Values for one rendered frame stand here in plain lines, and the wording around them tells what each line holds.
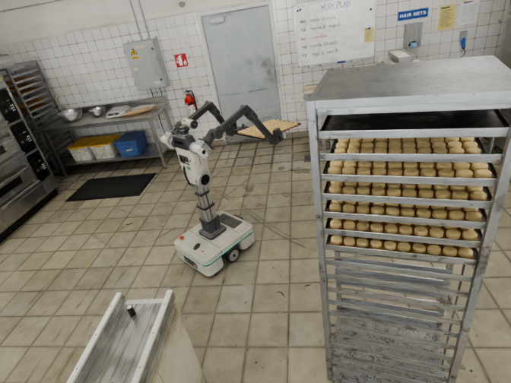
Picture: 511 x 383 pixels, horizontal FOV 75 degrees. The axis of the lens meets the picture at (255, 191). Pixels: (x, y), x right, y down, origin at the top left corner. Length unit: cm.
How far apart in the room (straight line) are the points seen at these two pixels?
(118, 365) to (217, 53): 465
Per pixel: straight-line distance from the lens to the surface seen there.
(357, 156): 129
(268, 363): 256
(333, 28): 539
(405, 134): 125
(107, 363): 182
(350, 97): 119
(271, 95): 558
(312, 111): 121
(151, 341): 170
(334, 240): 157
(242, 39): 547
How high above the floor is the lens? 215
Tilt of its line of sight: 30 degrees down
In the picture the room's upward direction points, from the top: 10 degrees counter-clockwise
